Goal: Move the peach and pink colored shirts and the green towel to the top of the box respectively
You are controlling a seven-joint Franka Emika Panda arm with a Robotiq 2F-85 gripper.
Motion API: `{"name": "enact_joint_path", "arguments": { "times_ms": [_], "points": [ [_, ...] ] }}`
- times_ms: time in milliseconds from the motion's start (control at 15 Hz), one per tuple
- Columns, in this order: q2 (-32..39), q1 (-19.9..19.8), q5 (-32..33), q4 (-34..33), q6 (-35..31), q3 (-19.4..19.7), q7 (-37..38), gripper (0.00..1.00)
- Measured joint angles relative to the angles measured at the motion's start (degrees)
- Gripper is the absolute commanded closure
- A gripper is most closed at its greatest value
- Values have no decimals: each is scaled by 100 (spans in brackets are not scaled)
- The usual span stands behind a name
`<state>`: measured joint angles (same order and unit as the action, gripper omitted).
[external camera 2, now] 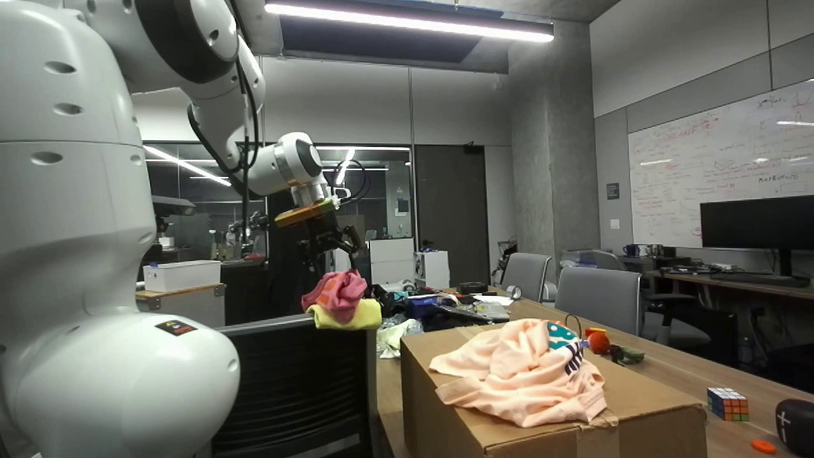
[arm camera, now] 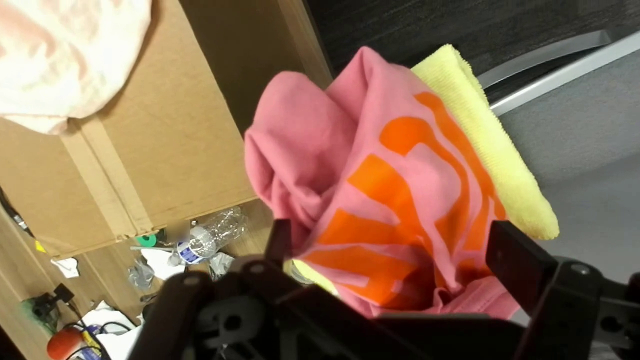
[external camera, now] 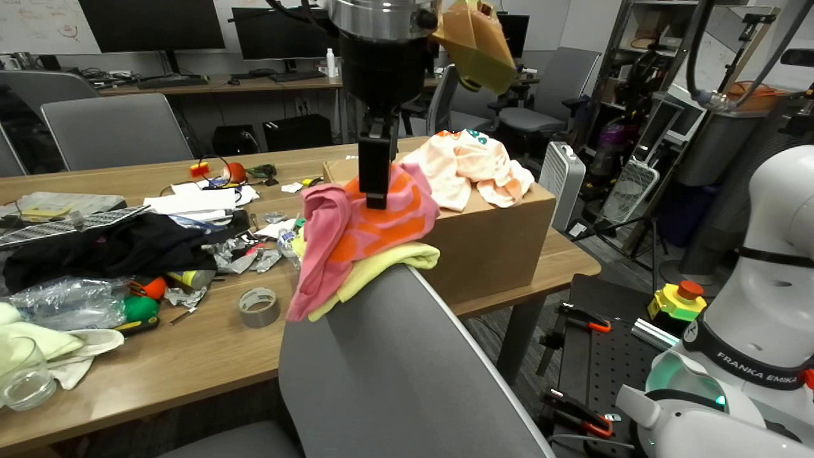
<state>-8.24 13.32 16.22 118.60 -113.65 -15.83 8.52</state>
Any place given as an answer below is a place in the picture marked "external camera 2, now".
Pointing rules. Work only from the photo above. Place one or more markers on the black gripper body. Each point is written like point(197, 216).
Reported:
point(319, 245)

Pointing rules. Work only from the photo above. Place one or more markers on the pink shirt with orange print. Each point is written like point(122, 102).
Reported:
point(337, 295)

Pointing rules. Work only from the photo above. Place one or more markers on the yellow-green towel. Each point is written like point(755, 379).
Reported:
point(365, 316)

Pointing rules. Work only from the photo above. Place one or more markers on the peach shirt with colourful print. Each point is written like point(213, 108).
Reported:
point(517, 373)

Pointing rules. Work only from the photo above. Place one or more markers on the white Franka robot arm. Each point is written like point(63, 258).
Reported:
point(77, 212)

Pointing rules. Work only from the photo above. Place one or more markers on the large cardboard box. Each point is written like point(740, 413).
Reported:
point(646, 424)

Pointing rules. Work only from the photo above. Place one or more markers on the dark grey door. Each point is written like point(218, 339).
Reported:
point(451, 218)

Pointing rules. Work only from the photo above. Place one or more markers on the white storage bin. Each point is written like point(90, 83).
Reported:
point(183, 273)

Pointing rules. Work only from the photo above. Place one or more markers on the grey office chair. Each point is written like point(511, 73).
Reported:
point(296, 391)
point(599, 296)
point(525, 277)

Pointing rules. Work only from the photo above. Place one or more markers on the black cloth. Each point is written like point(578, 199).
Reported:
point(460, 319)

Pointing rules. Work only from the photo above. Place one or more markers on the white paper sheets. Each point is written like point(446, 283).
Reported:
point(493, 298)

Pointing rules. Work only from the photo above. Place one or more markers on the ceiling light strip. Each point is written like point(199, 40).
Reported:
point(409, 21)

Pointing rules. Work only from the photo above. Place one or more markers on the red orange round object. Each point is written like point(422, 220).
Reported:
point(597, 342)

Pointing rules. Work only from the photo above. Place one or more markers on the whiteboard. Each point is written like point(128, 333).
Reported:
point(722, 169)

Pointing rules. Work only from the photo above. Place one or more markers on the wooden office desk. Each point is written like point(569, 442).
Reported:
point(746, 289)

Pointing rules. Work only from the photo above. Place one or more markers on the black computer monitor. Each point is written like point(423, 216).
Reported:
point(755, 222)

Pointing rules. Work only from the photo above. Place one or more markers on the Rubik's cube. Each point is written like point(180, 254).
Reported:
point(728, 403)

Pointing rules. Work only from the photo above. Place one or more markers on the black keyboard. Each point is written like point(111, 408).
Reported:
point(759, 279)

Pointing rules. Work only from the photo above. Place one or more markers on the small orange cap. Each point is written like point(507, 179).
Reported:
point(764, 446)

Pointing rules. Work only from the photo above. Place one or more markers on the black speaker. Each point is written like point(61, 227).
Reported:
point(797, 428)

